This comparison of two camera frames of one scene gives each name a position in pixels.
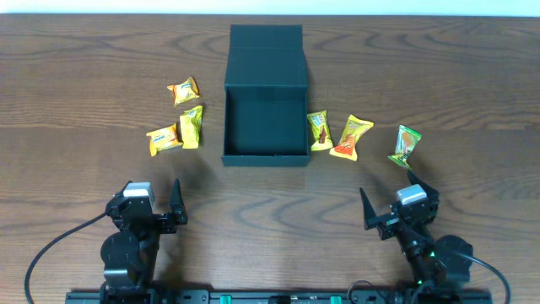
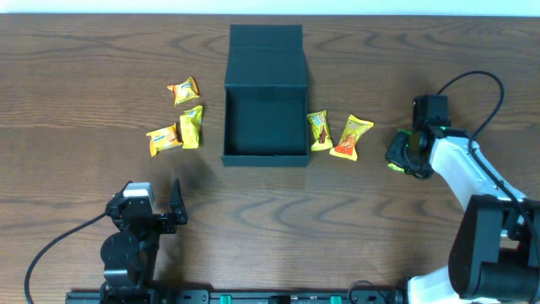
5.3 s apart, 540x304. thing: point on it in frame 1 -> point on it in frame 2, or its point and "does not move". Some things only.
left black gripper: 168,226 does not move
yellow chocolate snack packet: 321,132 does not move
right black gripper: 389,224 -> 420,170
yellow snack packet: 191,124 does not move
